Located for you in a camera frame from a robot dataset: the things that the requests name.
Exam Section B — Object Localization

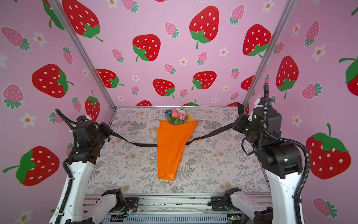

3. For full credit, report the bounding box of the black ribbon strap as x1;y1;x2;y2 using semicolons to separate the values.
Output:
107;102;244;148

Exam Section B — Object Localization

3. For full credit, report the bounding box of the orange wrapping paper sheet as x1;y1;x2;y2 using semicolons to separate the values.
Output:
157;112;197;181

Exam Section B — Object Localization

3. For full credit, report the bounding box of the blue fake rose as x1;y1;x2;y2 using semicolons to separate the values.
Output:
165;110;172;116

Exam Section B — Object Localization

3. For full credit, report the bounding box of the pink fake rose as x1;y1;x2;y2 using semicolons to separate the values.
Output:
174;113;188;125
166;110;179;126

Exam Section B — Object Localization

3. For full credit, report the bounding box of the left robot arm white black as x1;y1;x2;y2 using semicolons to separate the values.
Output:
49;110;126;224

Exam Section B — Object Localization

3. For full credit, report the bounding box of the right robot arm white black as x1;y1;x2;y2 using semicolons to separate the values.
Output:
224;98;308;224

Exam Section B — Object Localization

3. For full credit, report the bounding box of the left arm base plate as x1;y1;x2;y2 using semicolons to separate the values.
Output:
110;197;139;214

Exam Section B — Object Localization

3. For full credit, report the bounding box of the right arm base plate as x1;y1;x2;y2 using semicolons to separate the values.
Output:
207;196;239;212

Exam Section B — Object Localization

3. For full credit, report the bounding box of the right corner aluminium post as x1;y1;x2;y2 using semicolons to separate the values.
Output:
243;0;298;108

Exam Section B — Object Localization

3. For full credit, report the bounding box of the corner aluminium post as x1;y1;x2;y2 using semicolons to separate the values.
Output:
243;0;298;108
49;0;116;111

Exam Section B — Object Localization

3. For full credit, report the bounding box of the left corner aluminium post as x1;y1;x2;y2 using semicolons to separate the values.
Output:
49;0;116;111

